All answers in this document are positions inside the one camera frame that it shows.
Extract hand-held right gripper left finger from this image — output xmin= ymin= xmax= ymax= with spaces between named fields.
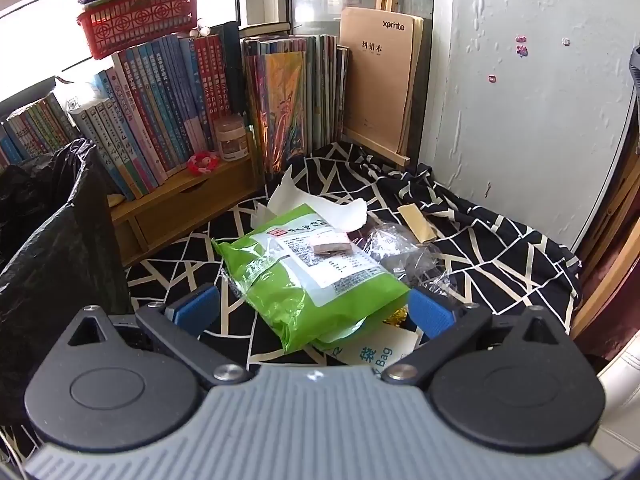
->
xmin=65 ymin=284 xmax=253 ymax=386

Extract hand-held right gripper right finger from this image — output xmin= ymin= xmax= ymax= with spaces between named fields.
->
xmin=381 ymin=287 xmax=575 ymax=386

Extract clear plastic bag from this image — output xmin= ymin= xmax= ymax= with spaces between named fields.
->
xmin=362 ymin=220 xmax=453 ymax=301

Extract white blue-print bag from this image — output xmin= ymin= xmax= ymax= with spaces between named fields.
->
xmin=312 ymin=320 xmax=418 ymax=373

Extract green snack bag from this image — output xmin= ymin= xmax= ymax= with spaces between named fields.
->
xmin=212 ymin=203 xmax=411 ymax=353

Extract torn white orange cardboard box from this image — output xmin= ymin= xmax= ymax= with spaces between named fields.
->
xmin=252 ymin=174 xmax=368 ymax=233

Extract black garbage bag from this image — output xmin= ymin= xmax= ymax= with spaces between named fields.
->
xmin=0 ymin=139 xmax=132 ymax=426

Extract row of blue red books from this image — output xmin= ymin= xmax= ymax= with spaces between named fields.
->
xmin=70 ymin=34 xmax=233 ymax=201

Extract row of small colourful books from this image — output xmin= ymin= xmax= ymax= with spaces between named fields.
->
xmin=0 ymin=91 xmax=81 ymax=168

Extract black patterned cloth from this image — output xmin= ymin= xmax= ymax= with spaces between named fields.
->
xmin=125 ymin=141 xmax=583 ymax=376

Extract brown paper piece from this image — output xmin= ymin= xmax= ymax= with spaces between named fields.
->
xmin=398 ymin=204 xmax=437 ymax=242

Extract wooden desk shelf with drawer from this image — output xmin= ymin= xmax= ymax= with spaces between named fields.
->
xmin=107 ymin=152 xmax=261 ymax=266

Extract small brown packet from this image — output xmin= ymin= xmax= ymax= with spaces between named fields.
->
xmin=311 ymin=241 xmax=353 ymax=256

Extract pink crochet flower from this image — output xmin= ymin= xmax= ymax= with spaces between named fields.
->
xmin=186 ymin=151 xmax=221 ymax=176

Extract white padded object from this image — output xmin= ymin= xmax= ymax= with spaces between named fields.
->
xmin=597 ymin=330 xmax=640 ymax=441

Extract stack of comic magazines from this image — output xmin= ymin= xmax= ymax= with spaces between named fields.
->
xmin=240 ymin=34 xmax=351 ymax=173

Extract cardboard box on shelf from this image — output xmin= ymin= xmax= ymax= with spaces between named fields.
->
xmin=339 ymin=6 xmax=425 ymax=156

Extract red plastic basket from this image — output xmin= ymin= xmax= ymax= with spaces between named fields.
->
xmin=76 ymin=0 xmax=202 ymax=60

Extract wooden folding frame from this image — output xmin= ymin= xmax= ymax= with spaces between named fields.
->
xmin=570 ymin=125 xmax=640 ymax=361

